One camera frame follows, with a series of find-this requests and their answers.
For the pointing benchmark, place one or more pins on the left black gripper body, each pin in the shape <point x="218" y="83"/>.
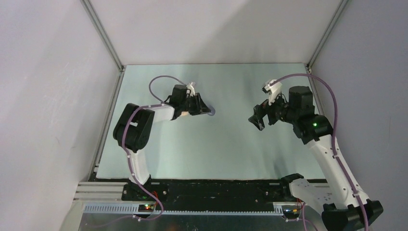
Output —
<point x="189" y="104"/>

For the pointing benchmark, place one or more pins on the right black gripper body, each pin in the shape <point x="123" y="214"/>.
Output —
<point x="283" y="111"/>

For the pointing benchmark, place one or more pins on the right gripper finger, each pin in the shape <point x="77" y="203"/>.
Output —
<point x="254" y="119"/>
<point x="263" y="111"/>

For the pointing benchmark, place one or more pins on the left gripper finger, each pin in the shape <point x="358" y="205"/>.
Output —
<point x="199" y="102"/>
<point x="200" y="111"/>

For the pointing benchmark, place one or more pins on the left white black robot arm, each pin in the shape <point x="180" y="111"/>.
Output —
<point x="133" y="129"/>

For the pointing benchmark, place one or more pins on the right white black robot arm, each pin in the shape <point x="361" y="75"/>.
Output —
<point x="343" y="206"/>

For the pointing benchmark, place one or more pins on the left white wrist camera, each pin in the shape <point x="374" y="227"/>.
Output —
<point x="191" y="89"/>

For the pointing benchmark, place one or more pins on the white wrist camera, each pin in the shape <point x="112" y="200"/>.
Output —
<point x="191" y="89"/>
<point x="272" y="88"/>

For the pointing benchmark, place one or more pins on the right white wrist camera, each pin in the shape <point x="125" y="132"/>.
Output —
<point x="272" y="88"/>

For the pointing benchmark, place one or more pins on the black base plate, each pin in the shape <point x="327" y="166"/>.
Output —
<point x="214" y="195"/>

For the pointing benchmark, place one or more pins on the right aluminium corner post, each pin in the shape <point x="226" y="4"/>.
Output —
<point x="327" y="32"/>

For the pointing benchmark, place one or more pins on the aluminium corner post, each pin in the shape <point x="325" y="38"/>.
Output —
<point x="98" y="25"/>
<point x="327" y="32"/>

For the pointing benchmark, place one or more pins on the grey cable duct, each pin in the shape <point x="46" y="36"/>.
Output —
<point x="138" y="209"/>

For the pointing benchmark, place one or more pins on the aluminium frame rail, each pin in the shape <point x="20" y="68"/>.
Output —
<point x="95" y="191"/>

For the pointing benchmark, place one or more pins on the left aluminium corner post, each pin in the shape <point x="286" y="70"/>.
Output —
<point x="98" y="25"/>

